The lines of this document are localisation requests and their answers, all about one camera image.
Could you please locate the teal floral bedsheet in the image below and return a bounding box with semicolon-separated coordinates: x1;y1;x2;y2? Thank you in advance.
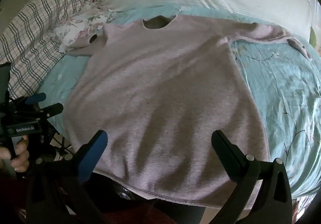
38;4;321;212

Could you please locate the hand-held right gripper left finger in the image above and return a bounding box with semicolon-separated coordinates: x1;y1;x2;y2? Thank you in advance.
25;130;108;224

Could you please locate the white floral cloth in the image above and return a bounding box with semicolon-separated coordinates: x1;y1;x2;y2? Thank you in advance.
49;0;126;51

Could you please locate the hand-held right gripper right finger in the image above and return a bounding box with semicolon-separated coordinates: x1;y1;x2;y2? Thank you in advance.
211;130;294;224

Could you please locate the pink fleece sweater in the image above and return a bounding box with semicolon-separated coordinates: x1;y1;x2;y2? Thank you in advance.
64;14;313;209

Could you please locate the person's left hand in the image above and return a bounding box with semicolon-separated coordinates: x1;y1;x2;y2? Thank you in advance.
0;135;30;172

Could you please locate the dark red clothing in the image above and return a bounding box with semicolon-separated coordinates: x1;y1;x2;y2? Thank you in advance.
0;171;181;224

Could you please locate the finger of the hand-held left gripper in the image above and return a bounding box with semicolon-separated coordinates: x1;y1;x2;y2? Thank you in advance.
38;103;64;118
24;93;47;105

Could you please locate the plaid cloth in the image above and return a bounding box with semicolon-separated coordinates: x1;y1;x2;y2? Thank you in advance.
0;0;101;97

